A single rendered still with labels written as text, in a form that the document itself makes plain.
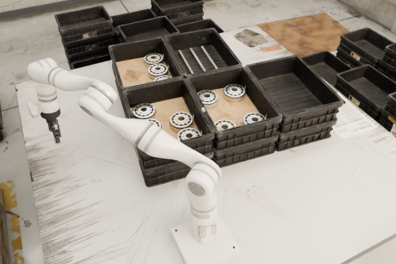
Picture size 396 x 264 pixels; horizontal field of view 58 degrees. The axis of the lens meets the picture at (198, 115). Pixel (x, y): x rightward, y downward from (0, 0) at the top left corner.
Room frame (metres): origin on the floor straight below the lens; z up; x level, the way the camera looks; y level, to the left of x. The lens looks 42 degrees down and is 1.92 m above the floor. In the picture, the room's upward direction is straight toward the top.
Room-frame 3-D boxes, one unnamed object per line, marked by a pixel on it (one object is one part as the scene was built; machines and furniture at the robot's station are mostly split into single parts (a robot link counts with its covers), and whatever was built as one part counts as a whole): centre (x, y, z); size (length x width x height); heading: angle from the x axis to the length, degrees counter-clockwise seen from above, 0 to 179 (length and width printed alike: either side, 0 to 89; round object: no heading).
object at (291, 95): (1.32, -0.43, 0.87); 0.40 x 0.30 x 0.11; 19
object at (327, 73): (2.26, -0.99, 0.26); 0.40 x 0.30 x 0.23; 26
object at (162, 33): (2.44, 0.37, 0.37); 0.40 x 0.30 x 0.45; 116
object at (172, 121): (1.15, 0.07, 0.86); 0.10 x 0.10 x 0.01
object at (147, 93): (1.13, 0.14, 0.87); 0.40 x 0.30 x 0.11; 19
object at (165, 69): (1.53, 0.21, 0.86); 0.10 x 0.10 x 0.01
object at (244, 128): (1.23, -0.15, 0.92); 0.40 x 0.30 x 0.02; 19
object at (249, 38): (2.12, -0.35, 0.71); 0.22 x 0.19 x 0.01; 26
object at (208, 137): (1.13, 0.14, 0.92); 0.40 x 0.30 x 0.02; 19
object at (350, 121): (1.37, -0.72, 0.70); 0.33 x 0.23 x 0.01; 26
